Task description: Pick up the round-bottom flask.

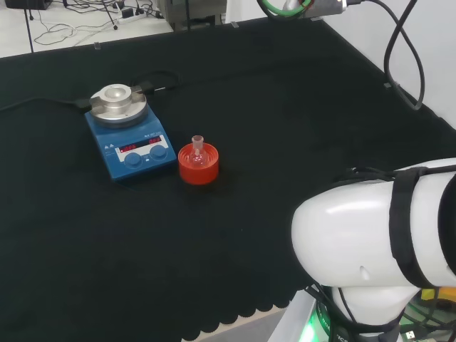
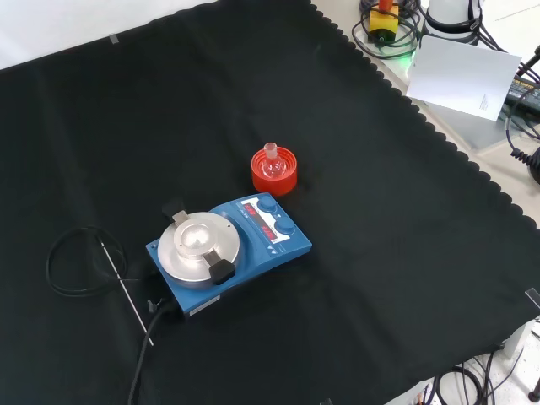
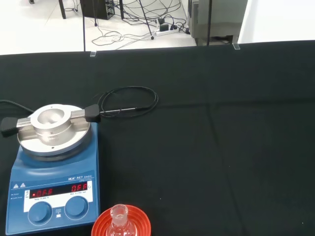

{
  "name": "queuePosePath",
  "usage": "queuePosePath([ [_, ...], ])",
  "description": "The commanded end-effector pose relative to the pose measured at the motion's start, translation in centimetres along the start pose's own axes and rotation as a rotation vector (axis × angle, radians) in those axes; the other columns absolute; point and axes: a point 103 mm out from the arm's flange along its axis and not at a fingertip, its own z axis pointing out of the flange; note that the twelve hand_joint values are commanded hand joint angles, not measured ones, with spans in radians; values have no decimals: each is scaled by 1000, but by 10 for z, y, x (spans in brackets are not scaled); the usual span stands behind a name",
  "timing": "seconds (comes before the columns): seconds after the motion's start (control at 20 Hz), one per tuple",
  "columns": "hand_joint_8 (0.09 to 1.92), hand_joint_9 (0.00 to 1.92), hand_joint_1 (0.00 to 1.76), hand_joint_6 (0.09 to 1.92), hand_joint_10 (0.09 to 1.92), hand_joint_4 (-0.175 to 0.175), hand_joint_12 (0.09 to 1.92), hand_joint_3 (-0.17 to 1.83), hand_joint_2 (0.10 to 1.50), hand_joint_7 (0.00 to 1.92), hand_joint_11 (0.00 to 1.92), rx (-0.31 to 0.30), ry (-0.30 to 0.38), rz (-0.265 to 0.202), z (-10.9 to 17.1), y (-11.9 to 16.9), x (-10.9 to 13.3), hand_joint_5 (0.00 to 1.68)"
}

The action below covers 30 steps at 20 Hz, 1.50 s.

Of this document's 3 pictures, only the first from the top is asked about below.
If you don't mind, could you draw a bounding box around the clear round-bottom flask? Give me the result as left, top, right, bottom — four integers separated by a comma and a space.
190, 135, 207, 170

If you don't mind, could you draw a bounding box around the red ribbed flask stand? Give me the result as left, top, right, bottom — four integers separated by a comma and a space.
177, 142, 220, 187

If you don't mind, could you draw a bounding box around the black bench cloth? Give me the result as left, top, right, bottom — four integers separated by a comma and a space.
0, 16, 456, 342

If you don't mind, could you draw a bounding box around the blue base heater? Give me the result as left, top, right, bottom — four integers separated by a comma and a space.
84, 83, 175, 185

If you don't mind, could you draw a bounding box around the grey cabinet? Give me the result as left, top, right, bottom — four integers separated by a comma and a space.
168, 0, 229, 33

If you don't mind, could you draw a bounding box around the white power strip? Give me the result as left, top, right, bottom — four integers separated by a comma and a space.
116, 12, 147, 25

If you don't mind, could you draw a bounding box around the black stand leg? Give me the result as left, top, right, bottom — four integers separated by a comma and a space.
101, 0, 120, 31

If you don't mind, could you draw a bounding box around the black tripod leg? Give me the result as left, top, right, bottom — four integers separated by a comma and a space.
24, 0, 35, 53

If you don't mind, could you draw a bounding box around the black heater sensor cable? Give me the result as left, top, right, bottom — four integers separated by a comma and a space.
130, 71, 182, 95

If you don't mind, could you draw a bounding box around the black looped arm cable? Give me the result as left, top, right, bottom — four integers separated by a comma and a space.
351, 0, 425, 111

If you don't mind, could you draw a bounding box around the black heater power cable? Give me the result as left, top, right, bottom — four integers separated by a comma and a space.
0, 97, 92, 111

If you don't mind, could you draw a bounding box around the white floor cable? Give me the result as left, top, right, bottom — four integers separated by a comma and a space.
33, 12, 120, 46

